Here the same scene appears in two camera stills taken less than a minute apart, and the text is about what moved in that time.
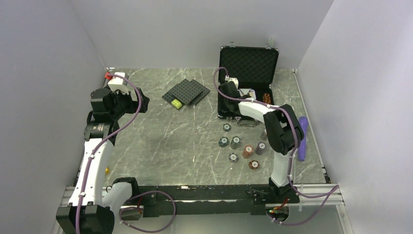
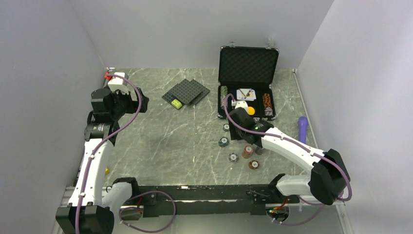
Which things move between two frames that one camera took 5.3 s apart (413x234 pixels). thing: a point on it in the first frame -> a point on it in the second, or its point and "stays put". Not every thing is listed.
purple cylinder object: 303,121 stays put
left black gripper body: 123,104 stays put
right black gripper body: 223,103 -> 236,133
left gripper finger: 144,101 stays put
